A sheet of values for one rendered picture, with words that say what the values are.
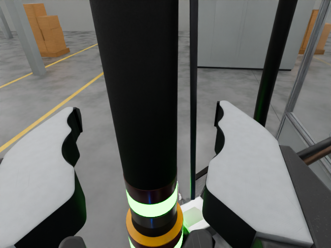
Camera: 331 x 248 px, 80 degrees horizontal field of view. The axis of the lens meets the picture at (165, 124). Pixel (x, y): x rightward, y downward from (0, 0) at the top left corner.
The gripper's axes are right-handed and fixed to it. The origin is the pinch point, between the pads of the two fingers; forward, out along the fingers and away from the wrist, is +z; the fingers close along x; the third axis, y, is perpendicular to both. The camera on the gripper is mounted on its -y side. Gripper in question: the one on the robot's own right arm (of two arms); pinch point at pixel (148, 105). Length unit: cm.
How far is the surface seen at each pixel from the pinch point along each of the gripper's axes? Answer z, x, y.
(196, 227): -1.2, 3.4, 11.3
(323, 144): 7.6, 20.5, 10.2
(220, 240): 19, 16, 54
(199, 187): 39, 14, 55
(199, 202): 1.1, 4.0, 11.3
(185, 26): 1201, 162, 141
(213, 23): 524, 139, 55
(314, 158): 6.6, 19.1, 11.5
